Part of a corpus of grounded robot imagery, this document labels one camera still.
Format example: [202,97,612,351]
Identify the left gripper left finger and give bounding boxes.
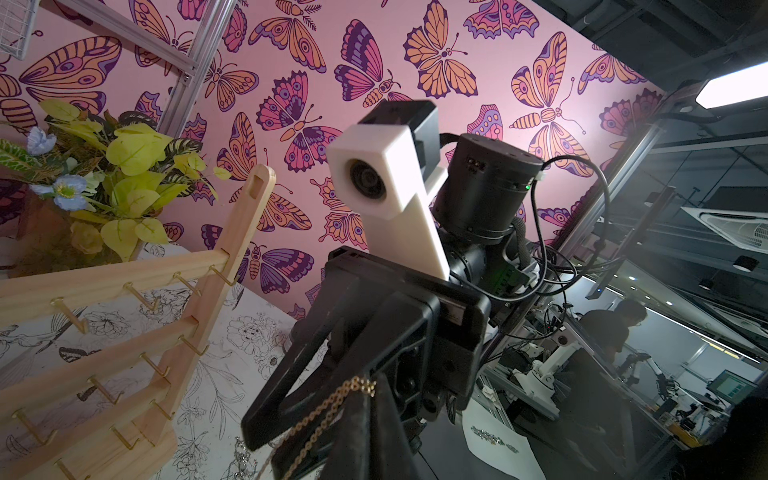
[320,392,372,480]

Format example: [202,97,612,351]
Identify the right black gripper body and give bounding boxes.
[241,247,491,479]

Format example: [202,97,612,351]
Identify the wooden jewelry display stand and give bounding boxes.
[1,165,276,479]

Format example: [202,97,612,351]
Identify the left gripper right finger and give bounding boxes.
[369,374,420,480]

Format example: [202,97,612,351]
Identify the gold chain necklace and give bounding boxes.
[254,375,378,480]

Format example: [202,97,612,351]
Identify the black camera cable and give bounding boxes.
[455,154,612,304]

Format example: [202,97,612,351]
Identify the potted green plant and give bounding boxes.
[1,100,218,278]

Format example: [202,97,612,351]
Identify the white wire basket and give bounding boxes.
[0,0,40,60]

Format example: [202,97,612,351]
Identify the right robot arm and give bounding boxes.
[241,134,542,479]

